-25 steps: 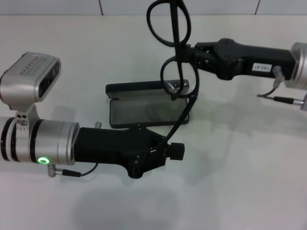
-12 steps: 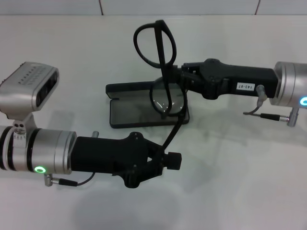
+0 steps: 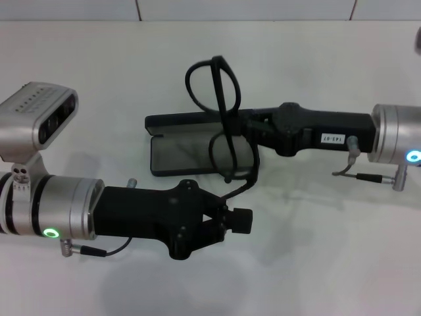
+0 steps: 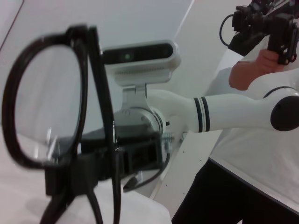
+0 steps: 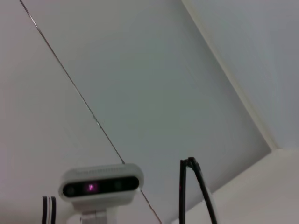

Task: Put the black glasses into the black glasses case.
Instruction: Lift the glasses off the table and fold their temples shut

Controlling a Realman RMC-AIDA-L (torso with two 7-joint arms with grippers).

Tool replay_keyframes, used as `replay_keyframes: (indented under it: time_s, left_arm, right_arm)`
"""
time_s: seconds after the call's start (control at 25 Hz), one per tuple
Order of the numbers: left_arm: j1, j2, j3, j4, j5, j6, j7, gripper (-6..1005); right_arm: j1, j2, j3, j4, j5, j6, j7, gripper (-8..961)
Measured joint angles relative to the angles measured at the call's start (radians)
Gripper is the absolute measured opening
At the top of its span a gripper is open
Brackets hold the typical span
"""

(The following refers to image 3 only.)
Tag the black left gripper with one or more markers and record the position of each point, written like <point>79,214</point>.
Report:
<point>148,210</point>

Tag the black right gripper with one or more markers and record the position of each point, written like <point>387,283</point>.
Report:
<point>296,131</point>

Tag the black round-frame glasses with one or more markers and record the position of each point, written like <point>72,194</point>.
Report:
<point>218,85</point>

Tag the black glasses case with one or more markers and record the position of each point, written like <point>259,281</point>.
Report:
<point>177,154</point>

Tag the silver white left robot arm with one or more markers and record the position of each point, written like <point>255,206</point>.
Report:
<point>65,204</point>

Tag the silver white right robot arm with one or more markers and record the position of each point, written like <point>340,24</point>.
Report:
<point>394,131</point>

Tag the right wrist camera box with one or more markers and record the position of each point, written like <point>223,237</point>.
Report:
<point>417,41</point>

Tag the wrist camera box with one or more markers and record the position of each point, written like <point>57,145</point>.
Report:
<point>417,41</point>
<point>33,112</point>

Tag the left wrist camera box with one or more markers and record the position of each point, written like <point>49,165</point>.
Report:
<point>33,112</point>

